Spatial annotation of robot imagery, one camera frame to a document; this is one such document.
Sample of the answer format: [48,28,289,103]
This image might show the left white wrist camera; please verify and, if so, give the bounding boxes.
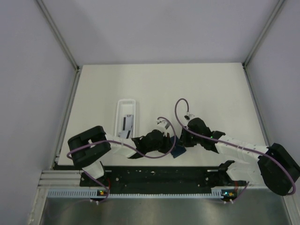
[156,119,171,136]

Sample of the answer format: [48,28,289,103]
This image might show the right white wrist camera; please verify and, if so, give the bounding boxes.
[184,112,195,120]

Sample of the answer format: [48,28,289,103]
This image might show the left aluminium frame post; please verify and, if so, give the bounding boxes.
[35,0,80,71]

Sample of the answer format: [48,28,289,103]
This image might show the cards in basket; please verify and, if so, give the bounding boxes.
[118,130,132,139]
[121,114,134,130]

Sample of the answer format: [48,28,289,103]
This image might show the blue card holder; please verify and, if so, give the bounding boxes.
[170,136,187,158]

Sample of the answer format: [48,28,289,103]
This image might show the lower cards in basket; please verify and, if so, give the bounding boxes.
[118,130,132,139]

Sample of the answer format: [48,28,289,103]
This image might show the upper cards in basket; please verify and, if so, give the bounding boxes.
[121,114,134,130]

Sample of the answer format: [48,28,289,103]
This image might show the grey slotted cable duct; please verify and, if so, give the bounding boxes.
[47,189,236,199]

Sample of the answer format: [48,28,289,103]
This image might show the white plastic basket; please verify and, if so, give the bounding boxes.
[114,99,136,139]

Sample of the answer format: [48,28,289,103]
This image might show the purple cable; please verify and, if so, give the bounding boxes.
[67,116,177,204]
[175,98,295,203]

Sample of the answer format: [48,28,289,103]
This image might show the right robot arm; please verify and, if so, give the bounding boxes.
[180,115,300,196]

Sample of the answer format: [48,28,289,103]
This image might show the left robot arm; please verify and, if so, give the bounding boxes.
[67,126,177,186]

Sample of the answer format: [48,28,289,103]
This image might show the aluminium frame post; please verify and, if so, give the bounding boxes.
[242,0,287,70]
[35,0,80,71]

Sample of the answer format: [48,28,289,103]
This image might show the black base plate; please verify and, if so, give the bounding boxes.
[79,165,247,194]

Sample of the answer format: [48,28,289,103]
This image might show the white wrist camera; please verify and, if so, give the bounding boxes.
[184,112,195,120]
[156,119,171,136]

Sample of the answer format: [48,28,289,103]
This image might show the right aluminium frame post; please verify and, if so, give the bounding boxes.
[242,0,287,70]

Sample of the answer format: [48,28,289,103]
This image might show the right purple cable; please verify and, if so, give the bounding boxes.
[175,98,295,203]

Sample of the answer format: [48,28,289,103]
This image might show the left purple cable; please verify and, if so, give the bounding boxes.
[67,116,177,204]

